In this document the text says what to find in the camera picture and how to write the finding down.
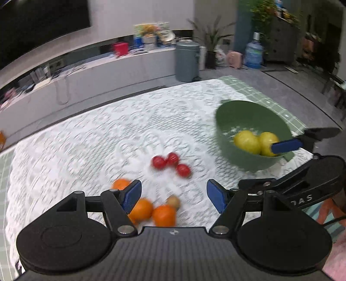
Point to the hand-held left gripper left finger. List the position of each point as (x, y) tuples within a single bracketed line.
[(132, 195)]

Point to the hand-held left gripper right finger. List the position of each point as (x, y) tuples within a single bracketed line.
[(216, 195)]

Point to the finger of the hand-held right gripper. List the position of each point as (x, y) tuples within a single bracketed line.
[(270, 185), (285, 146)]

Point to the orange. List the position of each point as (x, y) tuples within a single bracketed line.
[(164, 216), (143, 210), (120, 184)]

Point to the yellow lemon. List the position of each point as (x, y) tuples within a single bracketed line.
[(267, 141), (246, 141)]

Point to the red tomato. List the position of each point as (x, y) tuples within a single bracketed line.
[(183, 170), (173, 159), (159, 162)]

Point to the small brown round fruit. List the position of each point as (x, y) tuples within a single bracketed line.
[(174, 201)]

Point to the green plastic bowl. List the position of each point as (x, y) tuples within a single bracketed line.
[(243, 119)]

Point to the green checked tablecloth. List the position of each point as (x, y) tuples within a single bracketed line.
[(270, 108)]

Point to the white lace tablecloth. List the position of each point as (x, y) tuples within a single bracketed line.
[(108, 135)]

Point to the blue water jug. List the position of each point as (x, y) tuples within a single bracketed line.
[(254, 55)]

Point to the pink space heater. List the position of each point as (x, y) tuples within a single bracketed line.
[(234, 60)]

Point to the grey drawer cabinet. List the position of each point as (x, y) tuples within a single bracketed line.
[(282, 43)]

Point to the white plastic bag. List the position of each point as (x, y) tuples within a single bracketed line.
[(221, 57)]

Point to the white curved media cabinet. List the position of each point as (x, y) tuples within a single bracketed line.
[(108, 78)]

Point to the potted long-leaf plant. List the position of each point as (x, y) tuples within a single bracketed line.
[(212, 40)]

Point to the grey pedal trash bin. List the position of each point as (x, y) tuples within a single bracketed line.
[(188, 62)]

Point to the leafy green plant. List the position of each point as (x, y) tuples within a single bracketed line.
[(263, 13)]

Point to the red box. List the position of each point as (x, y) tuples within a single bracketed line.
[(120, 49)]

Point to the teddy bear and picture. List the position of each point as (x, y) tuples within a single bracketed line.
[(152, 35)]

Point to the black television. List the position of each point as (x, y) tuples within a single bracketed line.
[(40, 24)]

